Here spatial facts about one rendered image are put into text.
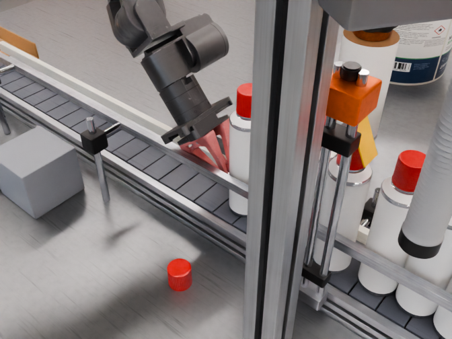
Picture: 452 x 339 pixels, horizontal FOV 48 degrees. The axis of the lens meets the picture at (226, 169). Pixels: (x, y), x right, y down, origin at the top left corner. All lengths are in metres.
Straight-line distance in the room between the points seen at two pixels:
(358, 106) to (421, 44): 0.65
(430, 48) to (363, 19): 0.78
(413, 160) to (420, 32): 0.54
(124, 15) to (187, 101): 0.14
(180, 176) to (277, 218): 0.39
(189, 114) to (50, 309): 0.33
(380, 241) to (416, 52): 0.55
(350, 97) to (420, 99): 0.65
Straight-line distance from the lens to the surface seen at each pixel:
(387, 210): 0.59
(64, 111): 1.02
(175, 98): 0.71
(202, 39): 0.74
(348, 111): 0.44
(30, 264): 0.81
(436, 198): 0.43
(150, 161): 0.86
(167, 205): 0.82
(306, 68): 0.37
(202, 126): 0.70
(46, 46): 1.40
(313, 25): 0.35
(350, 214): 0.62
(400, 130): 0.98
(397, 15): 0.33
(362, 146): 0.55
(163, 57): 0.71
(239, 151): 0.67
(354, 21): 0.32
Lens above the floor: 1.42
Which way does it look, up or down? 40 degrees down
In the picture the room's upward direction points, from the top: straight up
